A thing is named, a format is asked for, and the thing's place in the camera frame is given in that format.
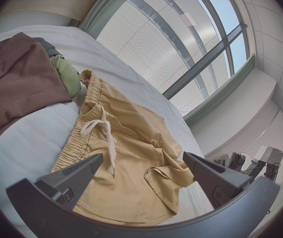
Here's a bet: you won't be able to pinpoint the dark grey garment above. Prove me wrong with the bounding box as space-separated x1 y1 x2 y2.
34 37 64 58

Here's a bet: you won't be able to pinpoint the tan shorts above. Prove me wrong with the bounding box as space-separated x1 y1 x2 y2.
51 70 196 226

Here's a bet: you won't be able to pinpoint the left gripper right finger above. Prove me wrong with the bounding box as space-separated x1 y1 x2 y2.
183 152 254 210

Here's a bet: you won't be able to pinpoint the green garment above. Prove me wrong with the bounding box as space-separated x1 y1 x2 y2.
49 55 81 98

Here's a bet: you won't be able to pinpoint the grey-green curtain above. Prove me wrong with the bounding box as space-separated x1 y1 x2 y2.
183 54 256 128
79 0 145 39

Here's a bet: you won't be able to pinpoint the window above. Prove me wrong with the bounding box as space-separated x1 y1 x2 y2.
95 0 251 124

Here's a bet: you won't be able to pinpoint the brown garment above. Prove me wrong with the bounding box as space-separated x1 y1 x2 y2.
0 32 73 149

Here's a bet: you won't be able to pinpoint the bed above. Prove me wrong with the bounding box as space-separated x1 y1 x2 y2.
0 0 215 229

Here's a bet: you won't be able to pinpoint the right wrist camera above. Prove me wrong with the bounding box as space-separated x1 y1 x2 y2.
213 158 228 167

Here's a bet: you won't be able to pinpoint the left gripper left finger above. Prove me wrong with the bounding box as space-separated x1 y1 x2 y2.
35 153 104 211

